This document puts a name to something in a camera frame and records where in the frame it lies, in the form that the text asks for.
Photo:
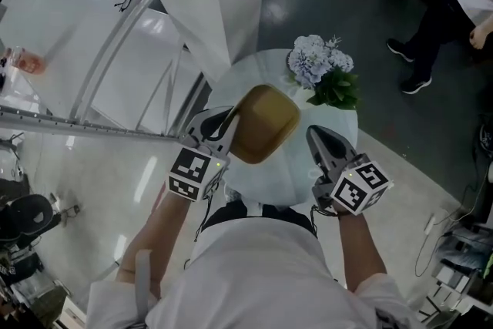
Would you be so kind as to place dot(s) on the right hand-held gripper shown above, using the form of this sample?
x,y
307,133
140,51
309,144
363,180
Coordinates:
x,y
358,185

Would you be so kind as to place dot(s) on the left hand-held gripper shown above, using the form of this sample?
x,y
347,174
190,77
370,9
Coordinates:
x,y
190,167

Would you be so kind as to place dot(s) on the yellow-brown rectangular bowl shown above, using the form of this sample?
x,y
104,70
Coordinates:
x,y
265,123

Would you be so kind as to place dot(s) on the person's left forearm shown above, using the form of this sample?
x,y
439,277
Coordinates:
x,y
154,242

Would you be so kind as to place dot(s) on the person's right forearm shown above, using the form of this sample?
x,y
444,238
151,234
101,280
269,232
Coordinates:
x,y
360,246

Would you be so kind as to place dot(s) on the round white table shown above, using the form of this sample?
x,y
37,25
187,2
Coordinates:
x,y
292,173

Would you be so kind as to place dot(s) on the white ceramic vase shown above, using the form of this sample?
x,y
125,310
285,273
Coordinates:
x,y
304,93

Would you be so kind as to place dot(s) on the person's black trousers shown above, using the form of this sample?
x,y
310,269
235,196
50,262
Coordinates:
x,y
231,212

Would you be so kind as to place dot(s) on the blue artificial flower bouquet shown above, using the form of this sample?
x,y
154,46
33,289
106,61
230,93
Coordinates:
x,y
312,61

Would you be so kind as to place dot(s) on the white power strip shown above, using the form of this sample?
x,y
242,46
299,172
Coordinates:
x,y
430,225

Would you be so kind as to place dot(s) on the white metal shelf rack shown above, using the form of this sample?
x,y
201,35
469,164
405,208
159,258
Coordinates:
x,y
96,61

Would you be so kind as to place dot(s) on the person's white shirt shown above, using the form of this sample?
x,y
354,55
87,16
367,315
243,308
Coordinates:
x,y
262,281

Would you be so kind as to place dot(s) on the metal equipment rack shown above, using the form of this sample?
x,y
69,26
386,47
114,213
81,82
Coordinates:
x,y
466,269

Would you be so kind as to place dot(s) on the pink drink bottle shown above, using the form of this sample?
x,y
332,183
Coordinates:
x,y
29,61

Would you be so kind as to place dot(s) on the black office chair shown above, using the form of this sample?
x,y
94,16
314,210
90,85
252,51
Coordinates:
x,y
27,215

